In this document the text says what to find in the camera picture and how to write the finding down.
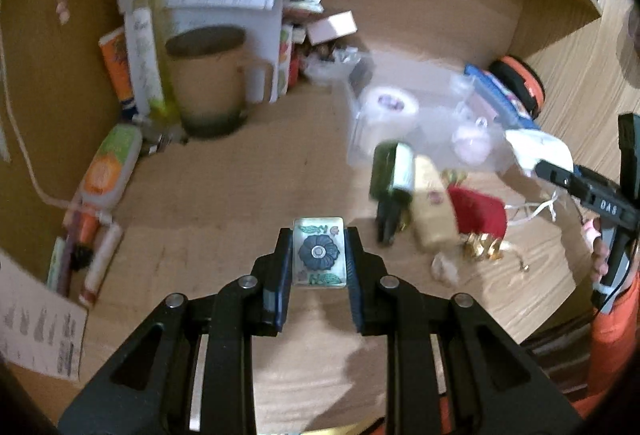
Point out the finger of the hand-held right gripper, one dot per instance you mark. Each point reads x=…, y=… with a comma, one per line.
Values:
x=555, y=172

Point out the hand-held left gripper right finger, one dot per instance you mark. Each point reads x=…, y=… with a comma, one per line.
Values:
x=352, y=285

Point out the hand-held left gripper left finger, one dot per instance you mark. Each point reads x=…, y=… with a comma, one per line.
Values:
x=285, y=285

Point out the flower print tile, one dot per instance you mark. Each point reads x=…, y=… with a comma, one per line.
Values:
x=319, y=252

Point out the red pouch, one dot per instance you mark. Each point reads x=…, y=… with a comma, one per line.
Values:
x=477, y=212

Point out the gold candy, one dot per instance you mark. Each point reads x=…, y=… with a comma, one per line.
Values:
x=482, y=247

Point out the gold lotion bottle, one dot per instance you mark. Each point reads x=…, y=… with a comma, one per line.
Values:
x=432, y=205

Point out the dark green bottle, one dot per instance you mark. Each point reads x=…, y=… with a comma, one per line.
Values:
x=385, y=170

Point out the clear plastic box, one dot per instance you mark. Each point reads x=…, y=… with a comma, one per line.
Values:
x=435, y=80

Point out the person's right forearm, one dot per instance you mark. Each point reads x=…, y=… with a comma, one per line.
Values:
x=615, y=355

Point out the person's right hand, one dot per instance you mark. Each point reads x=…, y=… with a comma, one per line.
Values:
x=598, y=260

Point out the blue pouch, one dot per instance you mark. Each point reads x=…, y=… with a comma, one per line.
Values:
x=505, y=100

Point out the pink round case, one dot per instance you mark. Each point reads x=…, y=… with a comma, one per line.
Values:
x=471, y=142

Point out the black orange round case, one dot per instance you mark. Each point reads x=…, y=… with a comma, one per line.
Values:
x=525, y=80

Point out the wooden desk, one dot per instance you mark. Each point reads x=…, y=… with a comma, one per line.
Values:
x=280, y=175

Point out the dark round object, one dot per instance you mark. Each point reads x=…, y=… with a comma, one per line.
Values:
x=632, y=45

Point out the white jar purple label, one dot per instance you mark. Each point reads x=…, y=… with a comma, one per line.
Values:
x=387, y=107

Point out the white lip balm tube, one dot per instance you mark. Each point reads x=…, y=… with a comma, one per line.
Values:
x=102, y=260

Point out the brown mug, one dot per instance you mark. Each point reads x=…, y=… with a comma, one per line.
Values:
x=210, y=80

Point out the fruit print box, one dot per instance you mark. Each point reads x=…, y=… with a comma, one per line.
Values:
x=285, y=60

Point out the printed paper sheet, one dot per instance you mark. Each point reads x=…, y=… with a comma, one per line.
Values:
x=40, y=325

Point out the white file holder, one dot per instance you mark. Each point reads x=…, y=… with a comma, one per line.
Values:
x=265, y=30

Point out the small white box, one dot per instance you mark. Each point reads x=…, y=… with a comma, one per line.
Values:
x=331, y=27

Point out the white green tube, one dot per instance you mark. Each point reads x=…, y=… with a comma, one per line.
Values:
x=142, y=55

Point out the orange tube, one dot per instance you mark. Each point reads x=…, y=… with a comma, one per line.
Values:
x=117, y=70

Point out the pile of sachets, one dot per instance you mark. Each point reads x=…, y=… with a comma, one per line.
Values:
x=302, y=7

